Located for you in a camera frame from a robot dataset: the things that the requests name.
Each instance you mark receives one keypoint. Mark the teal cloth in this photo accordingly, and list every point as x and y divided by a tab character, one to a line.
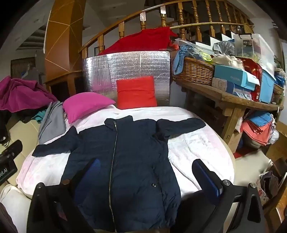
40	116

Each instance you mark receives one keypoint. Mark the wooden side table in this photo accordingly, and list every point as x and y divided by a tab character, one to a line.
201	88

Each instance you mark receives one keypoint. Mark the magenta fleece garment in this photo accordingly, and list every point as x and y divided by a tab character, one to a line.
20	94

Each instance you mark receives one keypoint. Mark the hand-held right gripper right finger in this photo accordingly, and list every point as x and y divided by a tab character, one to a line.
207	179

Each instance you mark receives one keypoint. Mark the clear plastic storage box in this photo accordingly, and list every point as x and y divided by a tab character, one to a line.
262	51

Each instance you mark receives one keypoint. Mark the white patterned box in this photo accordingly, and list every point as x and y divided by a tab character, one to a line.
220	84

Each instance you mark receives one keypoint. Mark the grey plastic bag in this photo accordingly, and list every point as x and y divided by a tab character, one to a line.
224	47

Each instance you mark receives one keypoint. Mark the framed picture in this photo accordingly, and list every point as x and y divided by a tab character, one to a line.
96	49

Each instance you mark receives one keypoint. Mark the grey garment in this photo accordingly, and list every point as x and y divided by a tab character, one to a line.
52	123

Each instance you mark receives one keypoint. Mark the silver foil insulation board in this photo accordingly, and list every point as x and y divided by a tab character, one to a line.
134	65

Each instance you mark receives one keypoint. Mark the small wicker basket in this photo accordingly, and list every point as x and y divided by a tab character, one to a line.
278	89

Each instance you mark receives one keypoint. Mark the blue cloth pile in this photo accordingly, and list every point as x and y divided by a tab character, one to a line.
260	117

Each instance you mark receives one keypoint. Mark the cream plastic bag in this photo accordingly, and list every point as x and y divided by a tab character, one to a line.
226	61

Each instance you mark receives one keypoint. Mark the red gift bag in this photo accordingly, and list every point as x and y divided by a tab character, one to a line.
253	69

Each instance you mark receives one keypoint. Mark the coral cloth pile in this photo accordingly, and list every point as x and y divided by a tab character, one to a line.
257	134

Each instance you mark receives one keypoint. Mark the dark wooden door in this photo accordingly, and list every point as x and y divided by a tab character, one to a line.
21	66

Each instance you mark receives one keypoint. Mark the teal cardboard box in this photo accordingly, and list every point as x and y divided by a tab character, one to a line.
233	76

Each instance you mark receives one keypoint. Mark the navy puffer jacket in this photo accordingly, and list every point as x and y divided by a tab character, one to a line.
134	156

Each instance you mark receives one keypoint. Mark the black garment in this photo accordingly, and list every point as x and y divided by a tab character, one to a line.
3	125

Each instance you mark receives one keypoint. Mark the wooden stair railing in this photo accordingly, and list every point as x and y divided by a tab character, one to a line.
143	22

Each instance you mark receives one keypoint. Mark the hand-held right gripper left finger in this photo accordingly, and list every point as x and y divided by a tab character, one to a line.
93	168

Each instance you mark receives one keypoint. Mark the magenta pillow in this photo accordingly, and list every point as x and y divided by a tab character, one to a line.
85	105

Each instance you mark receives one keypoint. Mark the black white staircase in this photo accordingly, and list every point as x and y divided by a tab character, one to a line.
215	38

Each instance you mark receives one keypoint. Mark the light blue cloth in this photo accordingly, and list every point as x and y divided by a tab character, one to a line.
179	60

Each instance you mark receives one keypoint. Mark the red cloth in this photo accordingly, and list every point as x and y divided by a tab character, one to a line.
143	40

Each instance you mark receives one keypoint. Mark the pale pink blanket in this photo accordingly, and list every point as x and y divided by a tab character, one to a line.
190	145

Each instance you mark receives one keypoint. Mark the floral tote bag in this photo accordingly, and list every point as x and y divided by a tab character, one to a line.
266	186

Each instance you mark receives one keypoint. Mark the cream leather sofa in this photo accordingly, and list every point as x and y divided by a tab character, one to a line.
24	136

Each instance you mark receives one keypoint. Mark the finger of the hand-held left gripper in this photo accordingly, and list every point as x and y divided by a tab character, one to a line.
13	146

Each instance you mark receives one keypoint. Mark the blue plastic bin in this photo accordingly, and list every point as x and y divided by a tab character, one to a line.
266	89

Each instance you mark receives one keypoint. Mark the red pillow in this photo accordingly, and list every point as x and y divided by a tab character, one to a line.
136	93

